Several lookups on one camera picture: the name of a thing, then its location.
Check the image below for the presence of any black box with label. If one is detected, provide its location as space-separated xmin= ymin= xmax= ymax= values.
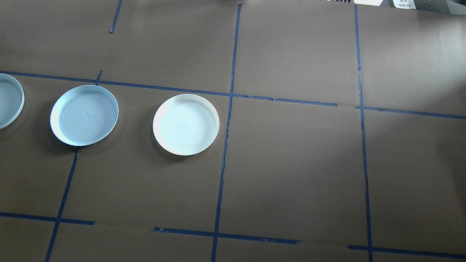
xmin=380 ymin=0 xmax=466 ymax=16

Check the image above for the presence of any white plate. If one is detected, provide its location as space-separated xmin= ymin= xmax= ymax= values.
xmin=150 ymin=91 xmax=223 ymax=159

